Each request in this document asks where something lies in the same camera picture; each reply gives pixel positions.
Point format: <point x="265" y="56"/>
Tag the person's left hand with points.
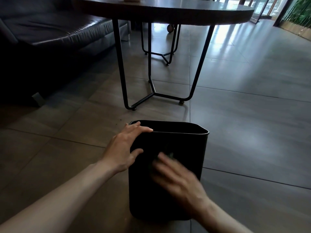
<point x="121" y="150"/>

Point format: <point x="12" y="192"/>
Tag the person's right hand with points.
<point x="181" y="183"/>

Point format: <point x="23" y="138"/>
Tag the person's left thumb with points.
<point x="136" y="154"/>

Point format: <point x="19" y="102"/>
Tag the person's right fingers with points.
<point x="167" y="169"/>

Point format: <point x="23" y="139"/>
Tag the person's left middle finger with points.
<point x="134" y="124"/>

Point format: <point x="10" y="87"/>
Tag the black plastic trash bin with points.
<point x="170" y="140"/>

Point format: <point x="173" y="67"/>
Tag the person's left forearm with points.
<point x="63" y="195"/>

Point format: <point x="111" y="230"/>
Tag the person's right forearm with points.
<point x="220" y="219"/>

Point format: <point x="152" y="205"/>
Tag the brown caster wheel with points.
<point x="170" y="28"/>

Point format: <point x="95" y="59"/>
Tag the dark leather sofa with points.
<point x="53" y="38"/>

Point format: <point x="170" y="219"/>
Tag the round dark table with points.
<point x="167" y="8"/>

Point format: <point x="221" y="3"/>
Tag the glass door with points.
<point x="269" y="8"/>

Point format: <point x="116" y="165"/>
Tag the green bamboo planter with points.
<point x="300" y="14"/>

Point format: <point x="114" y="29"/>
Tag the black metal table frame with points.
<point x="161" y="54"/>

